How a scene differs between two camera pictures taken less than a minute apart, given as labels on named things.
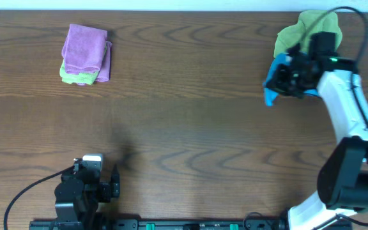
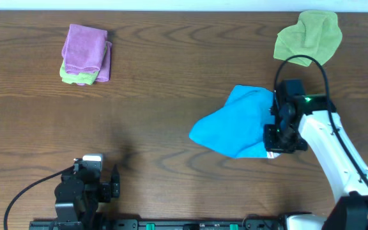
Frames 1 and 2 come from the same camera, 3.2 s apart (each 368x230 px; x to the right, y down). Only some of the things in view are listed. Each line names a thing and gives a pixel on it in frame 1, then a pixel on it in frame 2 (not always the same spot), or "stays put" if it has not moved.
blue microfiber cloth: (276, 60) -> (237, 128)
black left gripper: (106, 190) stays put
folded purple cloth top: (84, 49) stays put
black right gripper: (283, 77) -> (273, 140)
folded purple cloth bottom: (104, 73) stays put
